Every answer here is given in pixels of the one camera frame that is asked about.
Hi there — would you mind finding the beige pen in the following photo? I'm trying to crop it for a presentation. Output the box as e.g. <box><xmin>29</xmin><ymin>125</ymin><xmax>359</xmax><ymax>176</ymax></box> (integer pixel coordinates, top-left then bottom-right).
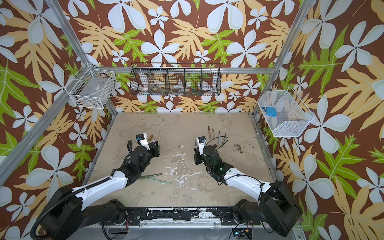
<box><xmin>212</xmin><ymin>129</ymin><xmax>216</xmax><ymax>142</ymax></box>

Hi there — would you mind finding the light green pen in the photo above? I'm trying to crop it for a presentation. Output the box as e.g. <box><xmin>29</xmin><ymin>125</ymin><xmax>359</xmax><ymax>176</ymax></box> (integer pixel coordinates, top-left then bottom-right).
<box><xmin>149</xmin><ymin>179</ymin><xmax>173</xmax><ymax>185</ymax></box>

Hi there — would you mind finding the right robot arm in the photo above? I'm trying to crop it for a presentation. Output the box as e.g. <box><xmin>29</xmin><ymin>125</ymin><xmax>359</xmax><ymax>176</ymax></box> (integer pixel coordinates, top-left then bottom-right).
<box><xmin>194</xmin><ymin>145</ymin><xmax>303</xmax><ymax>237</ymax></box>

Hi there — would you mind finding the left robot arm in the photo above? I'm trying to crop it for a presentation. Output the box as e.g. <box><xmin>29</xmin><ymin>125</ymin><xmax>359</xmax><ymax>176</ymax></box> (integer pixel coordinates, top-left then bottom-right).
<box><xmin>30</xmin><ymin>141</ymin><xmax>160</xmax><ymax>240</ymax></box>

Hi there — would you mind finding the blue object in basket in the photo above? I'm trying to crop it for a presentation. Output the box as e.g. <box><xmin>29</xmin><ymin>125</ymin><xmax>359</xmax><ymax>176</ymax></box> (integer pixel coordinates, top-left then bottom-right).
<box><xmin>262</xmin><ymin>107</ymin><xmax>278</xmax><ymax>117</ymax></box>

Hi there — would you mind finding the white mesh basket right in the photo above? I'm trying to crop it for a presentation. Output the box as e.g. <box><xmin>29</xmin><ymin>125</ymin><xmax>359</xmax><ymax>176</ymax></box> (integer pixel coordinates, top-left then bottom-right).
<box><xmin>258</xmin><ymin>87</ymin><xmax>315</xmax><ymax>138</ymax></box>

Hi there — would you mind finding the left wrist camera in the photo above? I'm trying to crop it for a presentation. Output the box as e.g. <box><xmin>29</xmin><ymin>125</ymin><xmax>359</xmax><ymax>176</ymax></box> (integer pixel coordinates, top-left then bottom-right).
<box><xmin>136</xmin><ymin>133</ymin><xmax>150</xmax><ymax>151</ymax></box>

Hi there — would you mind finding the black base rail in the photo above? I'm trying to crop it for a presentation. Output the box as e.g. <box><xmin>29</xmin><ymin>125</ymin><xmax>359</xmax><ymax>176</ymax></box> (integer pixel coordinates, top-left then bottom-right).
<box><xmin>113</xmin><ymin>206</ymin><xmax>262</xmax><ymax>226</ymax></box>

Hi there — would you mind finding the black wire basket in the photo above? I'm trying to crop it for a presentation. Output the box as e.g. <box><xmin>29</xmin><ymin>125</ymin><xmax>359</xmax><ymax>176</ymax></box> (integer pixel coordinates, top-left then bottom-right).
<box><xmin>129</xmin><ymin>63</ymin><xmax>222</xmax><ymax>96</ymax></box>

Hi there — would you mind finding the white wire basket left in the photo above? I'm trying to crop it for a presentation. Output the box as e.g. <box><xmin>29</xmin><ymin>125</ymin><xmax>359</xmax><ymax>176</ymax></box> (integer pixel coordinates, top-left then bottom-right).
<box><xmin>68</xmin><ymin>68</ymin><xmax>117</xmax><ymax>109</ymax></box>

